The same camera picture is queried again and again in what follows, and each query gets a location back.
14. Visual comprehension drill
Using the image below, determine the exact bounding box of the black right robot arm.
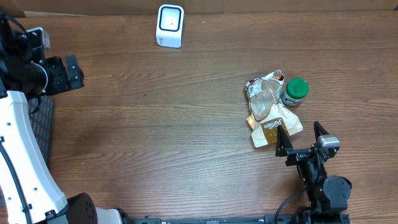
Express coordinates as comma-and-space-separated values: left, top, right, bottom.
274, 121, 352, 224

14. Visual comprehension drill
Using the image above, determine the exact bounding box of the white barcode scanner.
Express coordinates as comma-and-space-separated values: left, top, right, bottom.
155, 4, 185, 49

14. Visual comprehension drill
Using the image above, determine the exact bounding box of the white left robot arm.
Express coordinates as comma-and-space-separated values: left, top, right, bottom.
1, 19, 133, 223

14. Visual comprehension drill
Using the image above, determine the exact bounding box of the brown paper bread bag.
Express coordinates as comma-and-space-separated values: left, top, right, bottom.
244, 70, 303, 148

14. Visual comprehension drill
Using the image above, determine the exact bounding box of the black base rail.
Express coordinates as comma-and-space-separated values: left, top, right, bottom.
132, 213, 304, 224

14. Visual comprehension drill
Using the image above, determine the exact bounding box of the green lid jar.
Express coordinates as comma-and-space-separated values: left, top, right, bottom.
281, 78, 309, 106

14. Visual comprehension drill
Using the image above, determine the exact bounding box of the orange tissue packet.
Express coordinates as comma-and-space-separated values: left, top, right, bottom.
246, 116, 254, 129

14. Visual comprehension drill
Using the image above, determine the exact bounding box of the grey plastic mesh basket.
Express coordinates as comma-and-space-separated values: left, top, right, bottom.
29, 96, 55, 167

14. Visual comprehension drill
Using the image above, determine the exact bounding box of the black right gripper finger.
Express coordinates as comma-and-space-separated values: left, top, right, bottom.
275, 125, 293, 157
313, 121, 329, 140

